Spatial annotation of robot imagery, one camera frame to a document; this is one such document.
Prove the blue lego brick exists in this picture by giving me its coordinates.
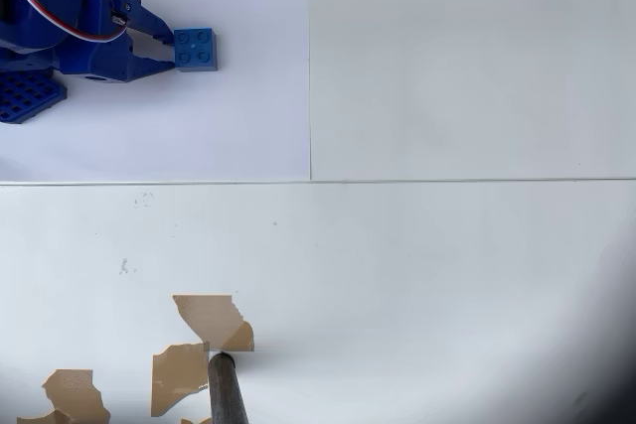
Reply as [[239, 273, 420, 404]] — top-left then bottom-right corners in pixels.
[[173, 27, 220, 73]]

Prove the dark metal pole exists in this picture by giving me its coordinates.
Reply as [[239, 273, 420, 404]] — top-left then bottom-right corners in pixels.
[[207, 352, 249, 424]]

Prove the white and red servo cable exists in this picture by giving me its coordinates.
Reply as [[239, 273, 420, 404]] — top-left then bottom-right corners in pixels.
[[0, 0, 131, 46]]

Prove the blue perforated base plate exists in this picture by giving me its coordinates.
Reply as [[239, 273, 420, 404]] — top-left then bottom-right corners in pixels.
[[0, 70, 69, 125]]

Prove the bright white paper sheet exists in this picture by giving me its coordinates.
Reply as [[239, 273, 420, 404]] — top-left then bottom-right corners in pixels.
[[0, 0, 313, 183]]

